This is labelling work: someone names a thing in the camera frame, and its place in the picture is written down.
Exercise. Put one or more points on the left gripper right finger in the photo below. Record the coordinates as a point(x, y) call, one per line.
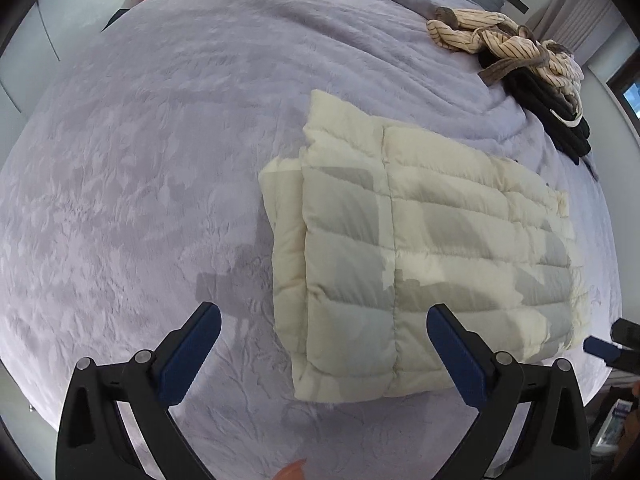
point(554, 440)

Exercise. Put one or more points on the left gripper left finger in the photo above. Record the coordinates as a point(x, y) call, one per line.
point(93, 442)

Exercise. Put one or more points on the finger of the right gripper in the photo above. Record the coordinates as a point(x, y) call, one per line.
point(601, 349)
point(626, 333)

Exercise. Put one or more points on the cream quilted down jacket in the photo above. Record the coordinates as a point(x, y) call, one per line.
point(375, 221)

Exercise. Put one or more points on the black garment pile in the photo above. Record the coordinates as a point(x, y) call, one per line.
point(540, 98)

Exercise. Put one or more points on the window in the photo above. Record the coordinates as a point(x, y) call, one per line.
point(625, 85)

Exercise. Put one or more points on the lavender plush bed blanket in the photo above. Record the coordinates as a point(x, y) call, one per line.
point(132, 195)

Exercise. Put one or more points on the grey curtain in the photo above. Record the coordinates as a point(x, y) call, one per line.
point(582, 26)

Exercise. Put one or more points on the beige striped garment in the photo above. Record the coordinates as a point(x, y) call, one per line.
point(515, 46)

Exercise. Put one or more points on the white wardrobe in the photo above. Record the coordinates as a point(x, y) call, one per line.
point(52, 33)

